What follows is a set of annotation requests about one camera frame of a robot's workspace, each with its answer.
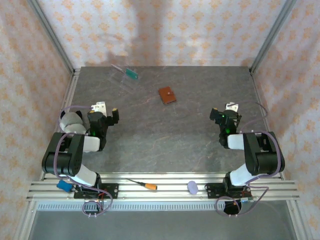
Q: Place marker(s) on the aluminium rail frame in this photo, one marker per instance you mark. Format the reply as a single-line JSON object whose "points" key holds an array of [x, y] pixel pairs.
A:
{"points": [[170, 197]]}

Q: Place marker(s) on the brown leather card holder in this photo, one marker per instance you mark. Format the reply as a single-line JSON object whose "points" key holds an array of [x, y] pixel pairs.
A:
{"points": [[167, 96]]}

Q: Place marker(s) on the lilac oval object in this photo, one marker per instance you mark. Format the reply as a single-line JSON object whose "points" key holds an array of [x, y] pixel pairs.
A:
{"points": [[193, 187]]}

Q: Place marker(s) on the clear acrylic card stand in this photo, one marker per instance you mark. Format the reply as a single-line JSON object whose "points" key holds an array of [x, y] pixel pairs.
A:
{"points": [[126, 86]]}

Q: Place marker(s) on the blue plastic clip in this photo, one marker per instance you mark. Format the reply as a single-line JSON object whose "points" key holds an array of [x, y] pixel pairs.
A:
{"points": [[63, 185]]}

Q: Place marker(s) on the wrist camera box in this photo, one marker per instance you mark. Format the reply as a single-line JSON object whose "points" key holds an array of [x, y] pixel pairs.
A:
{"points": [[100, 107], [232, 107]]}

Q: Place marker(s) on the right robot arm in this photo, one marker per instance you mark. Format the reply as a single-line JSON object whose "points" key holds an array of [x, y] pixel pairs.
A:
{"points": [[262, 160]]}

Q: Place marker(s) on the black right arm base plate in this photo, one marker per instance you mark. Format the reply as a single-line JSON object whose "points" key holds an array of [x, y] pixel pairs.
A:
{"points": [[212, 191]]}

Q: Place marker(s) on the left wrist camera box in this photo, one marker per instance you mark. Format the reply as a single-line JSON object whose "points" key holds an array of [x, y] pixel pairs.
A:
{"points": [[100, 107]]}

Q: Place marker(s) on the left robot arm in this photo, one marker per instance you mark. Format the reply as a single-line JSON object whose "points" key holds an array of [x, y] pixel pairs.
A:
{"points": [[75, 160]]}

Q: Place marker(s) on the patterned cloth backdrop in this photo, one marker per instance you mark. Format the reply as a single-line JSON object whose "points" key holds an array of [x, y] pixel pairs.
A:
{"points": [[20, 87], [300, 100], [160, 30]]}

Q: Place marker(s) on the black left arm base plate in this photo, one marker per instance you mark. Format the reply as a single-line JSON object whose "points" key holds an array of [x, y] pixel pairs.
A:
{"points": [[112, 191]]}

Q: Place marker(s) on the stack of white-edged cards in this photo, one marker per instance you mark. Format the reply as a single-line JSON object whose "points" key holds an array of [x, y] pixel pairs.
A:
{"points": [[117, 68]]}

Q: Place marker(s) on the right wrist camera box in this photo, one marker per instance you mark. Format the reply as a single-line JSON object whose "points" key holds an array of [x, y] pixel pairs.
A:
{"points": [[232, 107]]}

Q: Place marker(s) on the aluminium frame post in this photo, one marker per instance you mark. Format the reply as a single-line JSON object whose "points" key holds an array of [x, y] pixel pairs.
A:
{"points": [[272, 35], [51, 35]]}

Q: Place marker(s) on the aluminium table side rail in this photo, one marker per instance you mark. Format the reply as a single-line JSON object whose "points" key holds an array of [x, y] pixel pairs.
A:
{"points": [[70, 87], [258, 87]]}

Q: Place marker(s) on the green plastic card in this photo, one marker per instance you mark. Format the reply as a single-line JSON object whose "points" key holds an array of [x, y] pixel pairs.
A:
{"points": [[131, 73]]}

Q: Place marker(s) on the grey white plush toy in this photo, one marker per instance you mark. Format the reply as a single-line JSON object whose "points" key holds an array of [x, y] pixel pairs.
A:
{"points": [[70, 122]]}

